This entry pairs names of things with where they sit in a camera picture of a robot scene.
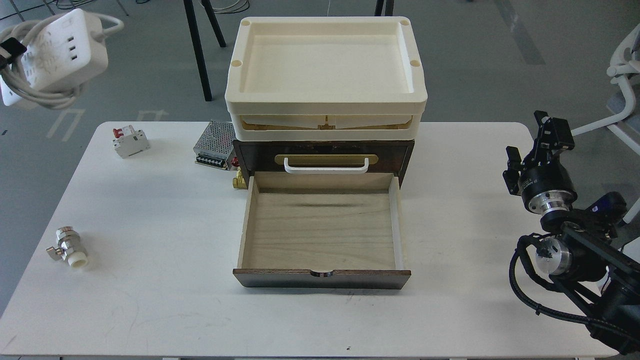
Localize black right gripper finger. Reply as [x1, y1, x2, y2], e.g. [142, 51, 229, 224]
[533, 111, 575, 166]
[503, 146, 522, 196]

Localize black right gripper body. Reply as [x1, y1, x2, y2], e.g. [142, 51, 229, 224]
[518, 162, 578, 213]

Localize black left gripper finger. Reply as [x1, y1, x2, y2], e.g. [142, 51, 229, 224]
[0, 37, 27, 69]

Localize white power strip with cable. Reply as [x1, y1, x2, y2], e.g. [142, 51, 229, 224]
[1, 8, 124, 110]

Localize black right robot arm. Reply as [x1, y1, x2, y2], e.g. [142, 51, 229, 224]
[502, 111, 640, 354]

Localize white office chair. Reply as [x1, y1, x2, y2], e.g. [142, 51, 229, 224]
[570, 35, 640, 226]

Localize black table leg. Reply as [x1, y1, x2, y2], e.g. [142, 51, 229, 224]
[183, 0, 227, 102]
[374, 0, 395, 17]

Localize metal valve white fitting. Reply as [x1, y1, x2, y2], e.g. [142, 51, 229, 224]
[45, 227, 89, 269]

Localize open wooden drawer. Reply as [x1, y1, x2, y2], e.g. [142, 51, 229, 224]
[233, 172, 412, 290]

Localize metal mesh power supply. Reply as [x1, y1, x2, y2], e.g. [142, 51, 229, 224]
[193, 121, 237, 171]

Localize cream plastic tray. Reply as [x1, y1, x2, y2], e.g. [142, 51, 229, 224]
[225, 16, 428, 142]

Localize brass pipe fitting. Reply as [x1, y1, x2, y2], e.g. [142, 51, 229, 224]
[231, 167, 249, 190]

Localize white circuit breaker red switch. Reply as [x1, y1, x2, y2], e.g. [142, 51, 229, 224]
[112, 125, 151, 158]

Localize white drawer handle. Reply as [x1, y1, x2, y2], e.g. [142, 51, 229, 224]
[283, 157, 370, 175]

